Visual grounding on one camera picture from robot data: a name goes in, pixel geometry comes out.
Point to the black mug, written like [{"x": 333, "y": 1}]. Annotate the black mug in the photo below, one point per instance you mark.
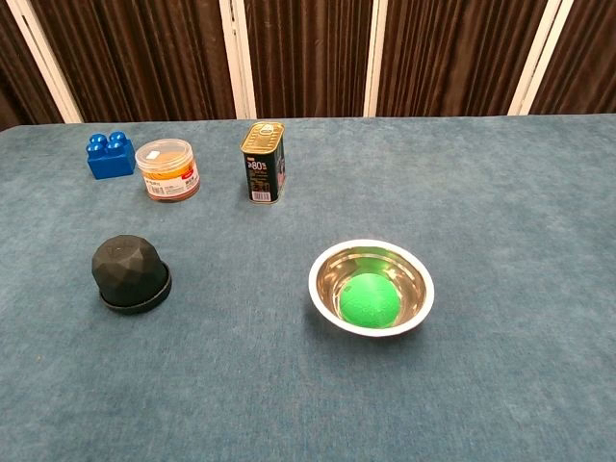
[{"x": 161, "y": 298}]

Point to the black round cup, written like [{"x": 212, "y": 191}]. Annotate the black round cup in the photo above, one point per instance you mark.
[{"x": 126, "y": 264}]

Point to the orange fruit cup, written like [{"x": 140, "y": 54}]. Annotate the orange fruit cup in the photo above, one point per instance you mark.
[{"x": 168, "y": 173}]

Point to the white bowl with green ball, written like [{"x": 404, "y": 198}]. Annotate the white bowl with green ball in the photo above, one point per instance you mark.
[{"x": 327, "y": 274}]

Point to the black gold luncheon meat can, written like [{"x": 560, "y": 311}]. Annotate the black gold luncheon meat can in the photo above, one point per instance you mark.
[{"x": 262, "y": 168}]

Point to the green ball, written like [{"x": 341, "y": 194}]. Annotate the green ball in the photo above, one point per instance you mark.
[{"x": 369, "y": 300}]

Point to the blue felt table cover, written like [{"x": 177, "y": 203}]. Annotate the blue felt table cover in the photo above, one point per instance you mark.
[{"x": 433, "y": 192}]

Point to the blue toy building block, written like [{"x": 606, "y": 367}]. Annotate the blue toy building block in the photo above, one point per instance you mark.
[{"x": 110, "y": 159}]

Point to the dark brown pleated curtain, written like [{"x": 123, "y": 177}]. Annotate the dark brown pleated curtain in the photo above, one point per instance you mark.
[{"x": 144, "y": 58}]

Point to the white screen frame post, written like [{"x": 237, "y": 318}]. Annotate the white screen frame post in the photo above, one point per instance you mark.
[
  {"x": 43, "y": 58},
  {"x": 238, "y": 58},
  {"x": 535, "y": 58},
  {"x": 375, "y": 58}
]

